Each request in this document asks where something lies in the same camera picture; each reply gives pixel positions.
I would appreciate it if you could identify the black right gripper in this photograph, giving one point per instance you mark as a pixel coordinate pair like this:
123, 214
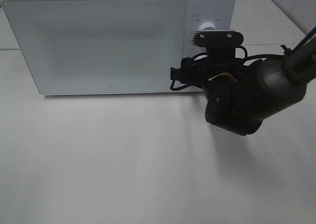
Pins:
204, 72

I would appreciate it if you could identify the white microwave door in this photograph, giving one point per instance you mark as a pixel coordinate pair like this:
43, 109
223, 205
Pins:
99, 46

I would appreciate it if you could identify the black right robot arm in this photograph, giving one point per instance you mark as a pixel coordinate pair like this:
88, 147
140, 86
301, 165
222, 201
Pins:
242, 92

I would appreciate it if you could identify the upper white microwave knob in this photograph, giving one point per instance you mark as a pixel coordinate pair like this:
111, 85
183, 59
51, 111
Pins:
207, 26

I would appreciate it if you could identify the white microwave oven body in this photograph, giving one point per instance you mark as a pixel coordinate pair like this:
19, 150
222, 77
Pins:
209, 9

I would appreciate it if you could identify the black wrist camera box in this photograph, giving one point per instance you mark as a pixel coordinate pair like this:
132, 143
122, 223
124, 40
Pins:
220, 46

